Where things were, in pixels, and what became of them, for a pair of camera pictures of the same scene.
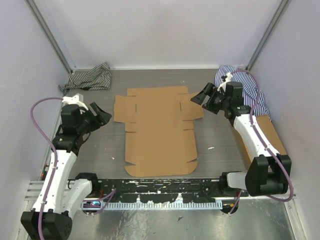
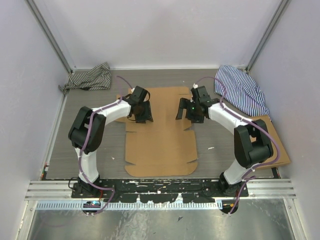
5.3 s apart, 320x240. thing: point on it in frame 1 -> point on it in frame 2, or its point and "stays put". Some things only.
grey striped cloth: (99, 78) stays put
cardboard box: (160, 143) stays put
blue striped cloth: (250, 88) stays put
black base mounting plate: (158, 189) stays put
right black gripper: (210, 90) -> (185, 103)
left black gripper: (103, 117) -> (149, 116)
